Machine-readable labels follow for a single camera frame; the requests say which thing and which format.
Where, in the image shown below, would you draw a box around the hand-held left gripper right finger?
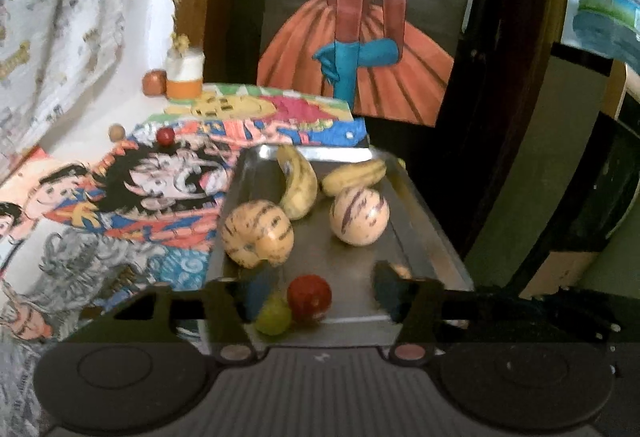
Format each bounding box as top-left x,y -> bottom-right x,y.
372,261 -> 598,364

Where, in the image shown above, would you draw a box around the small green fruit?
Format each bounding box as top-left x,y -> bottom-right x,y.
255,295 -> 293,336

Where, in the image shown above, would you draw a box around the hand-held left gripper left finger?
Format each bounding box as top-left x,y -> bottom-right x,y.
97,278 -> 273,364

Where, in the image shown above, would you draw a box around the metal tray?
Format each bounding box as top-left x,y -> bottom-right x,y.
199,143 -> 476,349

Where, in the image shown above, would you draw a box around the striped pepino melon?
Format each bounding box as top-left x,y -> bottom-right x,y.
222,200 -> 295,269
329,186 -> 391,247

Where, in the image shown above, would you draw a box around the brown round fruit by cup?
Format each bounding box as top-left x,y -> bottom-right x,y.
142,70 -> 167,96

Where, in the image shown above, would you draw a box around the dark wooden frame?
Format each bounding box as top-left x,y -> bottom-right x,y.
462,0 -> 573,260

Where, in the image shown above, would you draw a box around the yellow smiley poster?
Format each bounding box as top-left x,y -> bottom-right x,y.
164,84 -> 357,124

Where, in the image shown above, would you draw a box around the yellow dried flowers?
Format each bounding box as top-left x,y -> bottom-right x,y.
166,0 -> 193,54

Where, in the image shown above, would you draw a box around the yellow banana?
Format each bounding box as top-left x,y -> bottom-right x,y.
276,144 -> 320,221
320,159 -> 389,197

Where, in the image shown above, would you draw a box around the orange dress wall poster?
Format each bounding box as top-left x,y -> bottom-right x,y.
256,0 -> 477,126

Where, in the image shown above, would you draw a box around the orange and white jar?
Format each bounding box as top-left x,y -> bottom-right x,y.
165,48 -> 206,100

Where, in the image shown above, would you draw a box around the white cartoon printed blanket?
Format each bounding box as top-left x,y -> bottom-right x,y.
0,0 -> 151,180

